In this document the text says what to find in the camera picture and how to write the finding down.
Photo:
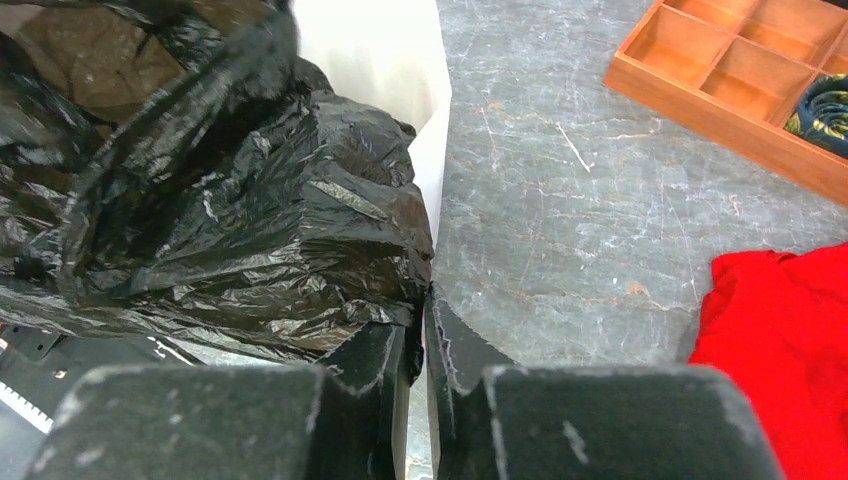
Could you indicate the black trash bag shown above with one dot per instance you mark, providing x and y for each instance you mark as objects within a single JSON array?
[{"x": 177, "y": 168}]

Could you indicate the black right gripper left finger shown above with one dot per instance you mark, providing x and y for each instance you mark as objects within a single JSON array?
[{"x": 343, "y": 417}]

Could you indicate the blue yellow rolled tie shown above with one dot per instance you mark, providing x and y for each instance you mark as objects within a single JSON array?
[{"x": 820, "y": 117}]

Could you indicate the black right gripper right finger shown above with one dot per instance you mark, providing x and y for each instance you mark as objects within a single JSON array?
[{"x": 491, "y": 418}]

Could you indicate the red cloth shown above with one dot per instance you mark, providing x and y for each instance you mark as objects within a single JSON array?
[{"x": 776, "y": 324}]

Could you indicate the wooden compartment tray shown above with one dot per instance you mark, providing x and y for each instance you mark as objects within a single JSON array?
[{"x": 734, "y": 71}]

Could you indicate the white trash bin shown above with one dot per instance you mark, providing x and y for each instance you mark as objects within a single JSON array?
[{"x": 391, "y": 55}]

